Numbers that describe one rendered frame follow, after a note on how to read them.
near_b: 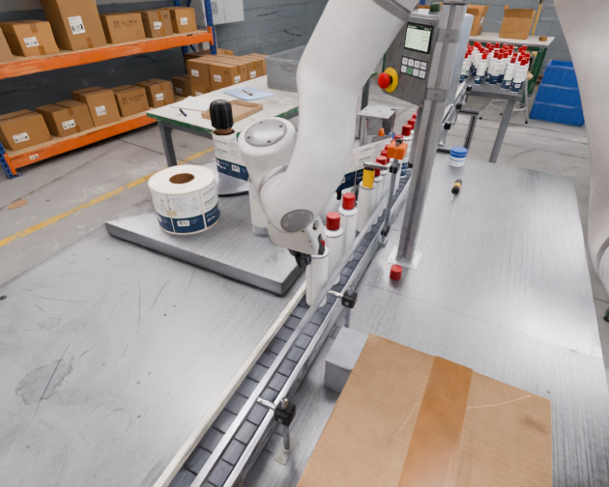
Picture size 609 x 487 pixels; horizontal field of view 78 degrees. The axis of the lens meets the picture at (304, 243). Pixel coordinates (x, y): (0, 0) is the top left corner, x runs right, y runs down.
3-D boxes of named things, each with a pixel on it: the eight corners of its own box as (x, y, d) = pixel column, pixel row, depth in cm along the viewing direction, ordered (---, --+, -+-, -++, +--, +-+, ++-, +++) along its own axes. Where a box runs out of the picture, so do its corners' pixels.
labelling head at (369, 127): (362, 167, 158) (368, 104, 142) (392, 173, 153) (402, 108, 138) (350, 181, 148) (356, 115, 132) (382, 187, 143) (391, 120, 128)
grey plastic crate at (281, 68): (304, 72, 335) (304, 44, 322) (345, 78, 318) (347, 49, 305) (265, 88, 293) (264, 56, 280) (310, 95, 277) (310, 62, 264)
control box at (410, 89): (408, 88, 105) (420, 8, 94) (454, 103, 93) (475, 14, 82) (379, 93, 101) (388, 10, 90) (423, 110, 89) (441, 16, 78)
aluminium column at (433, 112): (399, 251, 120) (446, 1, 80) (413, 255, 118) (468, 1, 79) (395, 259, 117) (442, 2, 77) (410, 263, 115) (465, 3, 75)
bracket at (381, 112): (369, 105, 142) (369, 102, 142) (398, 109, 138) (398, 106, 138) (357, 116, 133) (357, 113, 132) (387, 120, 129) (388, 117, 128)
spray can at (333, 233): (325, 271, 104) (328, 207, 92) (342, 276, 103) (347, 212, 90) (317, 282, 101) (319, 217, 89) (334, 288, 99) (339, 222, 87)
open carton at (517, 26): (494, 38, 508) (502, 6, 486) (500, 34, 542) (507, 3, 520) (532, 41, 489) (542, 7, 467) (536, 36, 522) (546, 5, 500)
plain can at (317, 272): (311, 292, 98) (312, 225, 86) (330, 298, 96) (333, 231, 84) (302, 304, 94) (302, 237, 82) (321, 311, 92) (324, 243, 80)
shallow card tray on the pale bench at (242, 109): (234, 103, 259) (233, 99, 257) (263, 109, 250) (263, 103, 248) (201, 118, 234) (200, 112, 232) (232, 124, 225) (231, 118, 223)
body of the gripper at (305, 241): (322, 195, 65) (330, 235, 74) (271, 184, 69) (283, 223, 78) (304, 228, 61) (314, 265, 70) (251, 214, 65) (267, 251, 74)
